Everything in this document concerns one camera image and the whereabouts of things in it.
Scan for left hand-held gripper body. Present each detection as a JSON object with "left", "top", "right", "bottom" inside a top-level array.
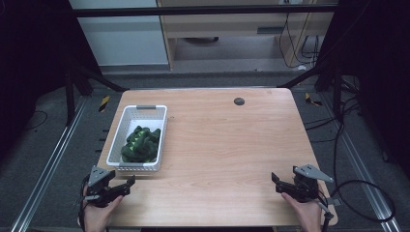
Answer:
[{"left": 83, "top": 165, "right": 122, "bottom": 209}]

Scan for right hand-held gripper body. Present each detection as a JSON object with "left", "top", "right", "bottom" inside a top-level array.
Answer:
[{"left": 290, "top": 163, "right": 335, "bottom": 204}]

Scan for green plush toy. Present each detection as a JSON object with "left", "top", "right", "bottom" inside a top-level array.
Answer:
[{"left": 120, "top": 125, "right": 161, "bottom": 163}]

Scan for white perforated plastic basket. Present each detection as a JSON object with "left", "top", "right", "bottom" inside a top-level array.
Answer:
[{"left": 105, "top": 103, "right": 168, "bottom": 172}]

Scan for person's left hand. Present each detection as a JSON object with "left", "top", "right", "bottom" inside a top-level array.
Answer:
[{"left": 81, "top": 188, "right": 126, "bottom": 232}]

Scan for person's right hand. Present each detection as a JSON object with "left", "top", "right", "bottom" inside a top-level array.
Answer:
[{"left": 280, "top": 191, "right": 324, "bottom": 232}]

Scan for yellow black floor tape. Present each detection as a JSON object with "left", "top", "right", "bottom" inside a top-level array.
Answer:
[
  {"left": 98, "top": 95, "right": 111, "bottom": 113},
  {"left": 304, "top": 92, "right": 323, "bottom": 107}
]

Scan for black metal stand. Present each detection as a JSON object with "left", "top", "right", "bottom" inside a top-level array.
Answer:
[
  {"left": 63, "top": 59, "right": 130, "bottom": 128},
  {"left": 278, "top": 57, "right": 343, "bottom": 118}
]

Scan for white cabinet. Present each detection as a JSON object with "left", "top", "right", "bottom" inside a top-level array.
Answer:
[{"left": 68, "top": 0, "right": 169, "bottom": 68}]

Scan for black curtain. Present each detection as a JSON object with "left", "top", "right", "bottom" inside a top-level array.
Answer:
[
  {"left": 317, "top": 0, "right": 410, "bottom": 179},
  {"left": 0, "top": 0, "right": 102, "bottom": 162}
]

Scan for light wooden desk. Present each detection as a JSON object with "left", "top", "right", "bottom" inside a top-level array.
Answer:
[{"left": 156, "top": 0, "right": 339, "bottom": 71}]

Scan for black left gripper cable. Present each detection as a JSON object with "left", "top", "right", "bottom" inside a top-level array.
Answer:
[{"left": 77, "top": 174, "right": 91, "bottom": 232}]

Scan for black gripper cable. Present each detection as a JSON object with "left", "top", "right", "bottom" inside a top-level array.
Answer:
[
  {"left": 77, "top": 174, "right": 91, "bottom": 232},
  {"left": 317, "top": 179, "right": 397, "bottom": 232}
]

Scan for aluminium floor rail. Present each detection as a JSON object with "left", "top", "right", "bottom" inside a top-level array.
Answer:
[
  {"left": 322, "top": 93, "right": 402, "bottom": 232},
  {"left": 10, "top": 96, "right": 89, "bottom": 232}
]

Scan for black floor cables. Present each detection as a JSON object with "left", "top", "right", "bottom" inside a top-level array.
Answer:
[{"left": 304, "top": 75, "right": 363, "bottom": 144}]

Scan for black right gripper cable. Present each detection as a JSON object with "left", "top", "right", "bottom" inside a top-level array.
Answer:
[{"left": 317, "top": 179, "right": 397, "bottom": 232}]

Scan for thin black floor cable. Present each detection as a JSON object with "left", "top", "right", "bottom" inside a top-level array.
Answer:
[{"left": 24, "top": 109, "right": 49, "bottom": 131}]

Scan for hanging black cables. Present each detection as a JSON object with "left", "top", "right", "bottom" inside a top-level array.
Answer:
[{"left": 278, "top": 12, "right": 321, "bottom": 70}]

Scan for black horizontal frame bar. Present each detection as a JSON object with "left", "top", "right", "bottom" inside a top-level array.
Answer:
[{"left": 68, "top": 4, "right": 338, "bottom": 18}]

